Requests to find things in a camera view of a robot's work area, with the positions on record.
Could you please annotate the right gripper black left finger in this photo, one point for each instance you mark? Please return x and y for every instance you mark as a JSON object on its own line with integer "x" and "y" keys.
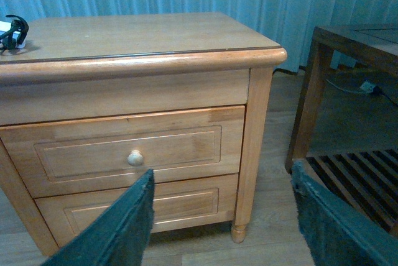
{"x": 120, "y": 235}

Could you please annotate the white power strip on floor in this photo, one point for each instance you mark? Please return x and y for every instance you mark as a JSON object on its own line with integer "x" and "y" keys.
{"x": 366, "y": 88}

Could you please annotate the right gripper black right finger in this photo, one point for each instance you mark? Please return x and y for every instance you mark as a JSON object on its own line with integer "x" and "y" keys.
{"x": 335, "y": 233}

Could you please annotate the light wooden nightstand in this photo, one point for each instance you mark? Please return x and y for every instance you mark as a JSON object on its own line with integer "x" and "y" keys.
{"x": 76, "y": 68}

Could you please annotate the round wooden drawer knob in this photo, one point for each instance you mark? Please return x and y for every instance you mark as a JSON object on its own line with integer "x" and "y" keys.
{"x": 135, "y": 158}

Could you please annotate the wooden drawer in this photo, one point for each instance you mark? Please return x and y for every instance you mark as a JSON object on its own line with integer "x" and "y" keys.
{"x": 176, "y": 204}
{"x": 62, "y": 158}

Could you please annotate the dark wooden slatted table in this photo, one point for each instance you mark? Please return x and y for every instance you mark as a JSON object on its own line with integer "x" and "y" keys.
{"x": 349, "y": 141}

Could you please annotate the white charger with black cable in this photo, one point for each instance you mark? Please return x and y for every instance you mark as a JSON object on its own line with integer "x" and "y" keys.
{"x": 14, "y": 33}

